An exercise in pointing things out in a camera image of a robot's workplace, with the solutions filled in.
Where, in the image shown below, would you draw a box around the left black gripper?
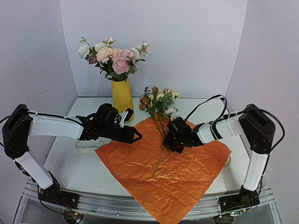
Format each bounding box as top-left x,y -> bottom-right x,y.
101,124 -> 143,144

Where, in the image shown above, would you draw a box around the yellow ceramic vase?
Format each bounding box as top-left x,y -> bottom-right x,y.
112,78 -> 134,113

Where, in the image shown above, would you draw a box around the cream printed ribbon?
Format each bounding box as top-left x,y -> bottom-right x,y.
75,139 -> 105,153

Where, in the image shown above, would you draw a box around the orange yellow wrapping paper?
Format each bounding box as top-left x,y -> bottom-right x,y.
96,118 -> 231,224

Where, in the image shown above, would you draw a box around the pink rose stem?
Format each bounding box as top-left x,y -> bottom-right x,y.
110,48 -> 140,82

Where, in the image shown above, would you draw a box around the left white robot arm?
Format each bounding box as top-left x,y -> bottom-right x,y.
1,103 -> 142,209

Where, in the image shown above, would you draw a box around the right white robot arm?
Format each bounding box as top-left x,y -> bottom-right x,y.
163,104 -> 282,214

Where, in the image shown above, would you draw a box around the white and pink flowers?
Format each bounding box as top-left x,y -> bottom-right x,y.
78,37 -> 151,81

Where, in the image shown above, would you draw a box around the loose bouquet flower stems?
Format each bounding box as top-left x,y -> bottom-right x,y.
139,86 -> 184,177

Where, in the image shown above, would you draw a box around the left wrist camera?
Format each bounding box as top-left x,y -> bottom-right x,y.
119,108 -> 134,128

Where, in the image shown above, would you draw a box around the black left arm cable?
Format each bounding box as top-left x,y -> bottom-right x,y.
0,112 -> 31,150

